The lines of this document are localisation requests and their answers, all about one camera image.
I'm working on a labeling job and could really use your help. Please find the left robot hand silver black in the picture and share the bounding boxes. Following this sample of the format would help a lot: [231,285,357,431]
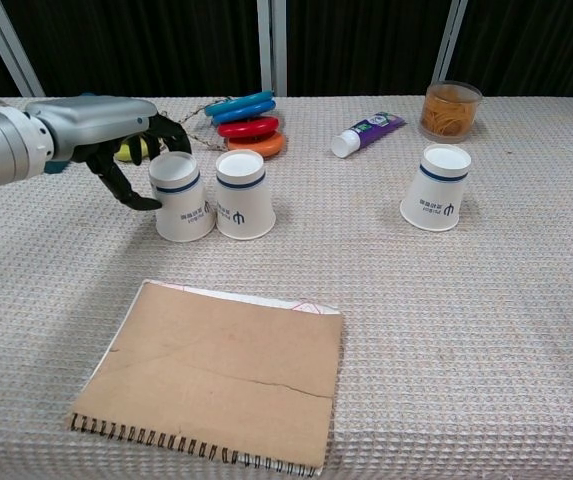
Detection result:
[25,96,192,212]

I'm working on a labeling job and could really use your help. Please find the white paper cup blue stripe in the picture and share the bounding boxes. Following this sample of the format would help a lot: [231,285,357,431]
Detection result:
[214,150,277,242]
[398,143,473,233]
[147,150,216,244]

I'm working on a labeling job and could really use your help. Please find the lime green plastic disc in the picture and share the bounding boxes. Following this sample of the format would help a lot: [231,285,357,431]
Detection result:
[115,139,150,163]

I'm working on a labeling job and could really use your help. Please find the black curtain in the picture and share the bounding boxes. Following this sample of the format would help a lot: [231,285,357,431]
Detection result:
[0,0,573,99]

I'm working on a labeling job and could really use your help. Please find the orange plastic disc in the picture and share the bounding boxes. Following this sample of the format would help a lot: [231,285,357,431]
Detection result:
[226,130,287,161]

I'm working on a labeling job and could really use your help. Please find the kraft cover spiral notebook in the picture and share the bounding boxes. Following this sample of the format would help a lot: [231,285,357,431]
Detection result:
[68,279,345,479]

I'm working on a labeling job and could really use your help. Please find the purple toothpaste tube white cap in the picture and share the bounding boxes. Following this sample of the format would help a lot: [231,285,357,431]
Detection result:
[329,110,408,160]

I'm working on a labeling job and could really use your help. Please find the clear jar of rubber bands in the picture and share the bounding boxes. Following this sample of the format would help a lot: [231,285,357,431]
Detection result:
[418,79,484,145]

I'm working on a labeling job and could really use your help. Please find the beige waffle weave tablecloth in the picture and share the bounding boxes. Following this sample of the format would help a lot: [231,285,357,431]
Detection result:
[0,95,573,480]

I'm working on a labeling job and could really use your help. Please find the slanted white frame pole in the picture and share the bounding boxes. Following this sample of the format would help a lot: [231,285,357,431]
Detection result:
[0,0,47,98]
[430,0,469,94]

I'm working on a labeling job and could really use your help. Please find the braided jute rope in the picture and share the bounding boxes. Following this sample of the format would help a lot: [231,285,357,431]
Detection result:
[158,94,238,152]

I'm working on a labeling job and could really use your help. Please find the light blue plastic ring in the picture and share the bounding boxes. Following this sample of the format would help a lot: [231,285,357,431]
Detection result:
[203,89,276,118]

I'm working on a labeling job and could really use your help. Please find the dark blue plastic ring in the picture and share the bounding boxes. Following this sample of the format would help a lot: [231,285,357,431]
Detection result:
[210,99,278,127]

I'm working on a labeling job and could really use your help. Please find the upright white frame pole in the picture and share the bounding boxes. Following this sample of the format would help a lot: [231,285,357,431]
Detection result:
[256,0,289,98]

